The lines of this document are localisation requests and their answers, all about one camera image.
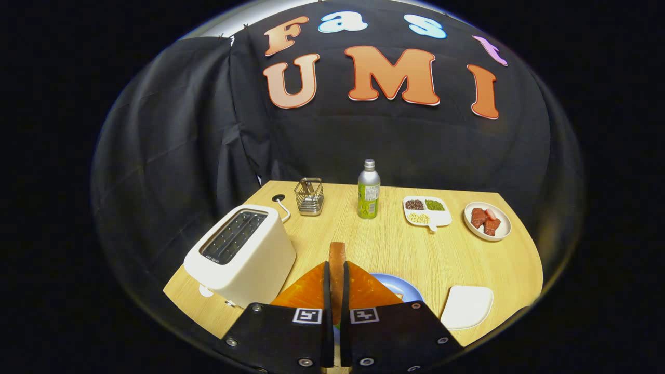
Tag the toasted bread slice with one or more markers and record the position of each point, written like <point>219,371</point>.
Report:
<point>337,270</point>

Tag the silver bottle with green label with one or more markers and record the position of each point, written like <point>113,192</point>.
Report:
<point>368,200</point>

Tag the pale yellow beans pile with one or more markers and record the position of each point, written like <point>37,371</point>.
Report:
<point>418,218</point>

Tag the round blue plate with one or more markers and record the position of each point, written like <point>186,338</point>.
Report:
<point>402,287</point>

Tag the white divided dish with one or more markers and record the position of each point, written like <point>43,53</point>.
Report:
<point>441,218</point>

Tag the white toaster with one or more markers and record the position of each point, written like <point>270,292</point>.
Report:
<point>249,270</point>

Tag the black backdrop cloth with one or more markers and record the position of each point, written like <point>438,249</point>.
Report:
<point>415,150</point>

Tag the red meat piece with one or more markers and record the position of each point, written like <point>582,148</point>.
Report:
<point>478,218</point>
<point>492,227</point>

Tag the pink meat strip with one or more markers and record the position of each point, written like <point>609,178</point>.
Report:
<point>491,214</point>

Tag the green beans pile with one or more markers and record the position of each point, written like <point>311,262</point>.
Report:
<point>435,205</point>

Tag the square white plate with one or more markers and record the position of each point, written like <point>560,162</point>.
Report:
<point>467,306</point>

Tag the dark brown beans pile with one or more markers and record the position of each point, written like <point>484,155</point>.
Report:
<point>414,204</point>

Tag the round white plate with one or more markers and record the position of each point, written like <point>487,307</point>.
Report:
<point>505,228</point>

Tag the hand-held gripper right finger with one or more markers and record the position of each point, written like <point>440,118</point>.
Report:
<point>395,332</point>

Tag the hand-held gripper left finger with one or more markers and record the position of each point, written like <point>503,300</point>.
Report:
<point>280,332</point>

